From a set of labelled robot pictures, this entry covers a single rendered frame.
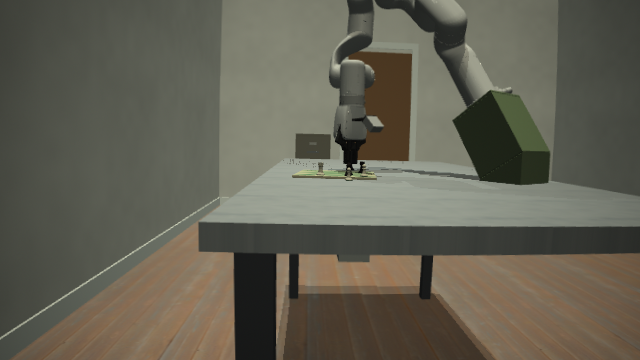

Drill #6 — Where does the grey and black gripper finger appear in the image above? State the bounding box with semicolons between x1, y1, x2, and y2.
350;139;366;164
335;124;352;164

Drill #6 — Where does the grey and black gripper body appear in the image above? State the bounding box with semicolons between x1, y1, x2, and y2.
334;104;367;140

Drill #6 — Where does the green and cream chessboard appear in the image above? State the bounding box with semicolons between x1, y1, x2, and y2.
292;170;377;180

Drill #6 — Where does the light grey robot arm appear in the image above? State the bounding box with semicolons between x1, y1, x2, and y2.
329;0;512;133

